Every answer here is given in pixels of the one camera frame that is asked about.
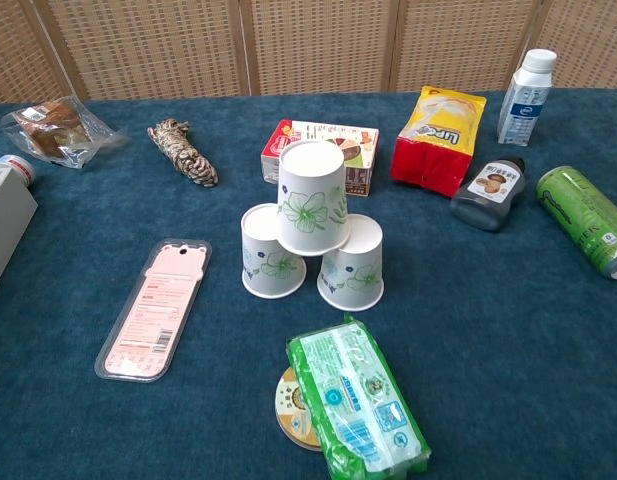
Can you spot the white floral paper cup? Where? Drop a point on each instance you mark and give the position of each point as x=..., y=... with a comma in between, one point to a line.
x=268, y=270
x=313, y=200
x=348, y=280

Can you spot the red and white cake box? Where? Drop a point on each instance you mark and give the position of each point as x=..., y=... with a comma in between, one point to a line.
x=360, y=165

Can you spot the yellow and red snack bag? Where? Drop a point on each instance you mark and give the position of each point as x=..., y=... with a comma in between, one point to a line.
x=433, y=150

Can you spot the round beige printed disc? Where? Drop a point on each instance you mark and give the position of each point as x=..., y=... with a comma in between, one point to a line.
x=288, y=405

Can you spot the green wrapped snack packet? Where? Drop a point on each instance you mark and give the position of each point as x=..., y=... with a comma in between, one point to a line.
x=358, y=400

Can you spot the flat white blister pack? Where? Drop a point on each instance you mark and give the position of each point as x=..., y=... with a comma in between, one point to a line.
x=148, y=315

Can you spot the dark sauce squeeze bottle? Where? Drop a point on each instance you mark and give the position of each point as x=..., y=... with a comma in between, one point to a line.
x=488, y=195

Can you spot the blue table mat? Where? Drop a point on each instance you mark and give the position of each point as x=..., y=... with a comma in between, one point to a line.
x=488, y=350

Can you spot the wicker folding screen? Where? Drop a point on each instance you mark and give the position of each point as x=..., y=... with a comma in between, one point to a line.
x=138, y=50

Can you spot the white blue-labelled plastic bottle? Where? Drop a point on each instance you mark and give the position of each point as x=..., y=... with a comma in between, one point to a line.
x=525, y=105

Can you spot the green drink can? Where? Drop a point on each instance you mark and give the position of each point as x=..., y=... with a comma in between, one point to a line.
x=583, y=220

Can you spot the bread in clear bag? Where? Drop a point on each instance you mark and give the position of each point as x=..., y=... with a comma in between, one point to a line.
x=53, y=130

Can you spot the small white red-banded bottle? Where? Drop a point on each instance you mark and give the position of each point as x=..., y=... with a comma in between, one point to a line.
x=15, y=167

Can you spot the white power strip box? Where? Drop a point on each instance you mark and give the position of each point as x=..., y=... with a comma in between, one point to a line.
x=5, y=220

